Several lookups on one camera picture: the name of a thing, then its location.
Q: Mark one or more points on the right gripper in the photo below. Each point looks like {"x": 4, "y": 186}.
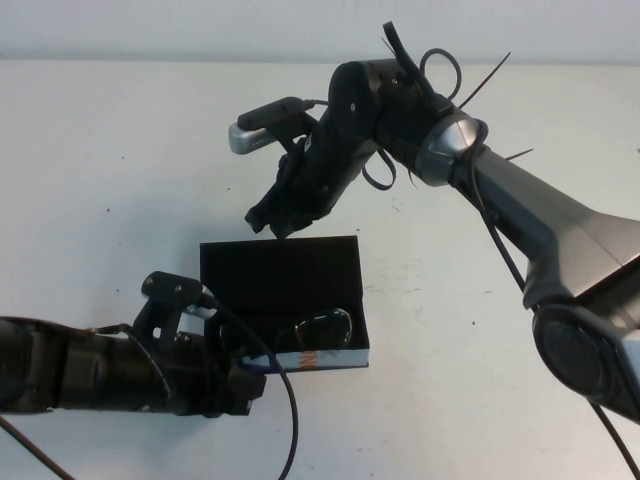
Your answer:
{"x": 320, "y": 170}

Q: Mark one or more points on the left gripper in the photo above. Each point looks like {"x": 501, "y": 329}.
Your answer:
{"x": 200, "y": 375}

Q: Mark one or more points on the black printed glasses case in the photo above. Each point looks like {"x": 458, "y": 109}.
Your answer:
{"x": 280, "y": 280}

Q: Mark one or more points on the dark framed glasses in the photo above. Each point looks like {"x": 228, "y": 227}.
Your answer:
{"x": 322, "y": 330}

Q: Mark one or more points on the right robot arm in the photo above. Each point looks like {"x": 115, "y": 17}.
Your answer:
{"x": 550, "y": 225}

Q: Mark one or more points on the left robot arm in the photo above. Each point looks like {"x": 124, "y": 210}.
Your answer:
{"x": 75, "y": 370}

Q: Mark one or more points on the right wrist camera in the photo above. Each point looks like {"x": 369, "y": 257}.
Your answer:
{"x": 250, "y": 137}

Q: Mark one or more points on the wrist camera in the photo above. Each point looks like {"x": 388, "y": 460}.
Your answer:
{"x": 170, "y": 285}
{"x": 250, "y": 137}

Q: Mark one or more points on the left camera mount bracket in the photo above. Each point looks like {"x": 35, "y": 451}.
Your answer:
{"x": 155, "y": 320}

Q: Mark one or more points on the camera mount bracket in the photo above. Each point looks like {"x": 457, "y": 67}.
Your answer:
{"x": 295, "y": 127}
{"x": 155, "y": 320}

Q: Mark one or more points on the right camera mount bracket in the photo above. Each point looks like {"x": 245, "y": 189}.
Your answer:
{"x": 295, "y": 127}

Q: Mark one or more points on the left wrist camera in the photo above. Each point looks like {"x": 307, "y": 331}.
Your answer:
{"x": 170, "y": 285}

